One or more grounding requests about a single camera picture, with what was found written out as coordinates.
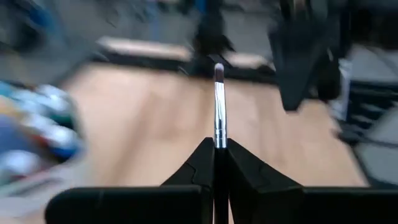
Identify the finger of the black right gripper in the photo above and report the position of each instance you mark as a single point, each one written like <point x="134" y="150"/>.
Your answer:
<point x="295" y="62"/>
<point x="331" y="74"/>

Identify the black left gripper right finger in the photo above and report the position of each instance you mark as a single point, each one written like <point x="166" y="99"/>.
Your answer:
<point x="248" y="186"/>

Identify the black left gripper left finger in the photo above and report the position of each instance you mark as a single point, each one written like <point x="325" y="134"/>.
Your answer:
<point x="202" y="171"/>

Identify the thin silver-ferrule black paintbrush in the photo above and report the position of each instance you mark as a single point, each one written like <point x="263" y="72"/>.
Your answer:
<point x="220" y="118"/>

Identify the white plastic tray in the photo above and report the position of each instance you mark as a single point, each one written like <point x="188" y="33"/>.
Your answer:
<point x="31" y="193"/>

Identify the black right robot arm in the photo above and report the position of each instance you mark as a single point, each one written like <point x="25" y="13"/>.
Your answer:
<point x="211" y="31"/>

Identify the black aluminium table frame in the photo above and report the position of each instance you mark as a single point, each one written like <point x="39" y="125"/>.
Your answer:
<point x="140" y="65"/>

